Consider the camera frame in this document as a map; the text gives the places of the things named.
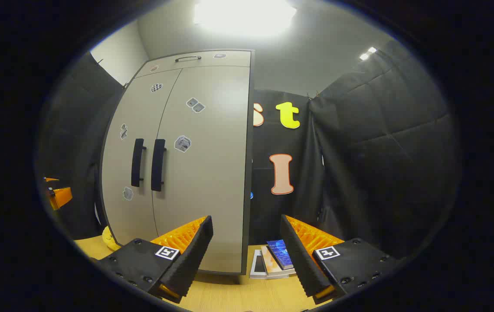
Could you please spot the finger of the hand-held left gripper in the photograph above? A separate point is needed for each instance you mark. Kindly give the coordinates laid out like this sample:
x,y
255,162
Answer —
x,y
61,197
50,179

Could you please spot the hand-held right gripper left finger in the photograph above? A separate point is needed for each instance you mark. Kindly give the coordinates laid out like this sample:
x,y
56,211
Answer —
x,y
194,251

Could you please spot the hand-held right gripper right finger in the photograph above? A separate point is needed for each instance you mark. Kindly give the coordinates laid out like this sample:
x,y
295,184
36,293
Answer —
x,y
299,255

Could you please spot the grey double-door shoe cabinet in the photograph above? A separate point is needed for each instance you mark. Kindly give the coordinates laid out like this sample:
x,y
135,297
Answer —
x,y
229,58

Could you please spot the white book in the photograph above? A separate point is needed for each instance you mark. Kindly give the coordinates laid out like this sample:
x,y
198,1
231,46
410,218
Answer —
x,y
257,264

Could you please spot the yellow plush fruit toy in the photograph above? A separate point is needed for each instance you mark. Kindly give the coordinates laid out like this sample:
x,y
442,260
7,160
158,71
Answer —
x,y
109,240

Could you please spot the small ceiling light panel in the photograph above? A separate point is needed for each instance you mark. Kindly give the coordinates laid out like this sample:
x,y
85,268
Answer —
x,y
367,53

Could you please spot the large ceiling light panel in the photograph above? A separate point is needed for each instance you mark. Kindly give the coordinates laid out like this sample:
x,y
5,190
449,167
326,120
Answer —
x,y
244,15

